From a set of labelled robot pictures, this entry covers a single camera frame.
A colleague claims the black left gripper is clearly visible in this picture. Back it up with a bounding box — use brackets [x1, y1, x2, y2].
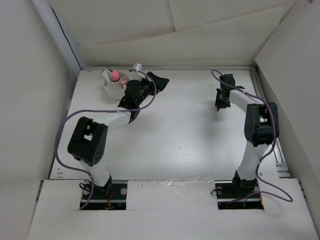
[135, 72, 168, 106]

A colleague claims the pink highlighter marker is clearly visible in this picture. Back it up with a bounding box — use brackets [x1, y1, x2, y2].
[120, 79, 129, 89]

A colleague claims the pink capped glue bottle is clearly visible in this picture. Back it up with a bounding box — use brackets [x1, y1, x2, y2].
[110, 71, 121, 82]

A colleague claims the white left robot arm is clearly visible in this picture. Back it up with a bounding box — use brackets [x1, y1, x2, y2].
[67, 71, 170, 199]

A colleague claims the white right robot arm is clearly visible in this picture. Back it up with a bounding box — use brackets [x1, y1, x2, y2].
[214, 74, 279, 197]

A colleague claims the white round divided container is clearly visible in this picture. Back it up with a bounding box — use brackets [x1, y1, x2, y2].
[103, 71, 129, 100]

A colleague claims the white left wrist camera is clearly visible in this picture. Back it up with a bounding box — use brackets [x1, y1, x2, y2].
[128, 63, 142, 74]

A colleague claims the aluminium rail right edge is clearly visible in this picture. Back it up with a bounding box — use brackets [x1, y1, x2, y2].
[249, 66, 291, 178]

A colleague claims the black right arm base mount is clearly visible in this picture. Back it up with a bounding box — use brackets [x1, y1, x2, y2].
[210, 176, 264, 210]

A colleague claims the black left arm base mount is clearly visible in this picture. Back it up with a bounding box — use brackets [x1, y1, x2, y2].
[79, 180, 128, 211]

